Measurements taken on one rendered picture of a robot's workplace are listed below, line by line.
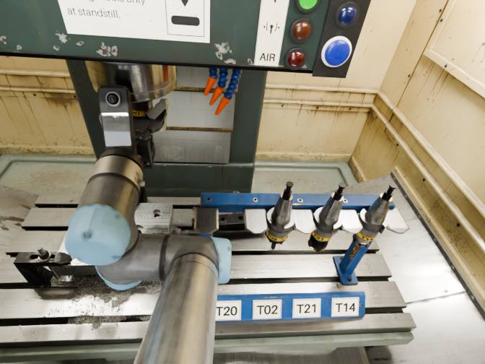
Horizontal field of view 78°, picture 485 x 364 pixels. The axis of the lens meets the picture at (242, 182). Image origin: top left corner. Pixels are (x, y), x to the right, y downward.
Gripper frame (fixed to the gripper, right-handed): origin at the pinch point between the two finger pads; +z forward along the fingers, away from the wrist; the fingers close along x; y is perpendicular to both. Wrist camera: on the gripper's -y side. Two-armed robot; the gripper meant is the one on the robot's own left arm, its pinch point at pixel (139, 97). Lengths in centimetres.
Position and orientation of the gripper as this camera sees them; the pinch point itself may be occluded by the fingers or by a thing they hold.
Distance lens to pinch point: 67.1
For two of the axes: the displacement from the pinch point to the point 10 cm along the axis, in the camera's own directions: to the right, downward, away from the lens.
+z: -0.7, -7.1, 7.1
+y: -0.9, 7.1, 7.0
